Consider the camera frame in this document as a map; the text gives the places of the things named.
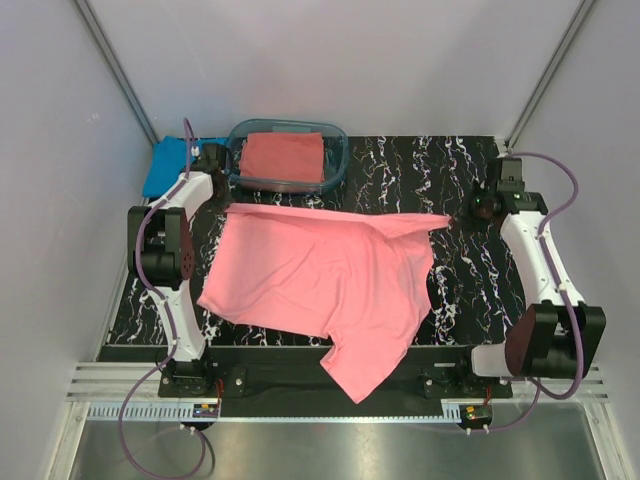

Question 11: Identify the pink t shirt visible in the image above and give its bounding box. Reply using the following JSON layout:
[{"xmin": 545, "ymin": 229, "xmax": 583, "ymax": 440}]
[{"xmin": 198, "ymin": 203, "xmax": 450, "ymax": 403}]

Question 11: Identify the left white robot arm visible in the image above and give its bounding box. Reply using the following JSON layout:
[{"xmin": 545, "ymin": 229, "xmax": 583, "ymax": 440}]
[{"xmin": 127, "ymin": 168, "xmax": 226, "ymax": 396}]

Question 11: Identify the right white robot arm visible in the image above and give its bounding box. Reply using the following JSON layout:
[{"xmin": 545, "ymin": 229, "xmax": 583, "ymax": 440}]
[{"xmin": 453, "ymin": 185, "xmax": 606, "ymax": 397}]

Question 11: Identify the clear blue plastic bin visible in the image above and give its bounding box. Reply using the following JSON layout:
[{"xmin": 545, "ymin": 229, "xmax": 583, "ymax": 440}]
[{"xmin": 224, "ymin": 119, "xmax": 350, "ymax": 194}]

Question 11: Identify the folded blue t shirt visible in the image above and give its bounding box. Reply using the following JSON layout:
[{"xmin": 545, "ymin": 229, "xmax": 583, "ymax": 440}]
[{"xmin": 142, "ymin": 136, "xmax": 224, "ymax": 205}]

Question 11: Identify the folded coral red t shirt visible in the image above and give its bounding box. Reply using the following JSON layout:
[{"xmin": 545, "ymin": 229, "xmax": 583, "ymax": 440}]
[{"xmin": 239, "ymin": 132, "xmax": 324, "ymax": 183}]

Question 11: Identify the black marble pattern mat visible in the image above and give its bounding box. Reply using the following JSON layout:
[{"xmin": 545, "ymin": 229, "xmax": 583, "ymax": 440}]
[{"xmin": 103, "ymin": 136, "xmax": 526, "ymax": 352}]

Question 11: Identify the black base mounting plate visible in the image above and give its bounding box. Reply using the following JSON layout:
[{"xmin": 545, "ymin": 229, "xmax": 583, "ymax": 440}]
[{"xmin": 159, "ymin": 346, "xmax": 513, "ymax": 419}]

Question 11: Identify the right small connector board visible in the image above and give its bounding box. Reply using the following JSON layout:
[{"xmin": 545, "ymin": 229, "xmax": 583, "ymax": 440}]
[{"xmin": 461, "ymin": 404, "xmax": 493, "ymax": 424}]

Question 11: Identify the small connector board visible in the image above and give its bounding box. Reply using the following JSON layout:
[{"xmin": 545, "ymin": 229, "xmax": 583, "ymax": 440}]
[
  {"xmin": 461, "ymin": 404, "xmax": 493, "ymax": 424},
  {"xmin": 192, "ymin": 403, "xmax": 220, "ymax": 419}
]

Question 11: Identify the left small connector board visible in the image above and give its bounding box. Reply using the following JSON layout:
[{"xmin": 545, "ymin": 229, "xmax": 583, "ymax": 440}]
[{"xmin": 192, "ymin": 403, "xmax": 220, "ymax": 419}]

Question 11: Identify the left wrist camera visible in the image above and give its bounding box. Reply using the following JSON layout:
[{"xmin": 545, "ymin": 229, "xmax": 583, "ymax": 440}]
[{"xmin": 191, "ymin": 143, "xmax": 228, "ymax": 173}]

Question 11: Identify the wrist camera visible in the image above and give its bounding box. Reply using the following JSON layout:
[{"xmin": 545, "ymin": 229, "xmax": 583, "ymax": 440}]
[
  {"xmin": 488, "ymin": 157, "xmax": 525, "ymax": 193},
  {"xmin": 191, "ymin": 143, "xmax": 228, "ymax": 173}
]

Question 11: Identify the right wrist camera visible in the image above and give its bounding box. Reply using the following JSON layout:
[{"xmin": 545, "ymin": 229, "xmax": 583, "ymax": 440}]
[{"xmin": 488, "ymin": 157, "xmax": 525, "ymax": 193}]

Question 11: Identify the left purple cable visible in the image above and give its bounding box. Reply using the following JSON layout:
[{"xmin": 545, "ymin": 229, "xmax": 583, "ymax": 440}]
[{"xmin": 117, "ymin": 117, "xmax": 216, "ymax": 475}]

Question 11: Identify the purple cable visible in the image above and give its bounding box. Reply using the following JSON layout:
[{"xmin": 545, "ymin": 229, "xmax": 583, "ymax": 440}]
[
  {"xmin": 117, "ymin": 117, "xmax": 216, "ymax": 475},
  {"xmin": 469, "ymin": 151, "xmax": 587, "ymax": 435}
]

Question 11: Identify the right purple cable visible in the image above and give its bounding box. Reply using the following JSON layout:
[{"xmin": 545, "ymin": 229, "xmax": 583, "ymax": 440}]
[{"xmin": 469, "ymin": 151, "xmax": 587, "ymax": 435}]

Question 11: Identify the left aluminium frame post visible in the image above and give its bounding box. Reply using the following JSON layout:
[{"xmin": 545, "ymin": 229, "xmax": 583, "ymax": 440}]
[{"xmin": 71, "ymin": 0, "xmax": 160, "ymax": 145}]

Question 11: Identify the aluminium frame post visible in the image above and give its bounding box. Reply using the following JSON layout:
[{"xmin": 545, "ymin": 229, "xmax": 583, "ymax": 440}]
[
  {"xmin": 503, "ymin": 0, "xmax": 599, "ymax": 152},
  {"xmin": 71, "ymin": 0, "xmax": 160, "ymax": 145}
]

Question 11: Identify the right aluminium frame post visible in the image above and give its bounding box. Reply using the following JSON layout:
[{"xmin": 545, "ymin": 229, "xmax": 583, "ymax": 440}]
[{"xmin": 503, "ymin": 0, "xmax": 599, "ymax": 152}]

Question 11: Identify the aluminium rail front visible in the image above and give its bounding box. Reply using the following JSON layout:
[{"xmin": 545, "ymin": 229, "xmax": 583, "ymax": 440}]
[{"xmin": 64, "ymin": 363, "xmax": 611, "ymax": 421}]

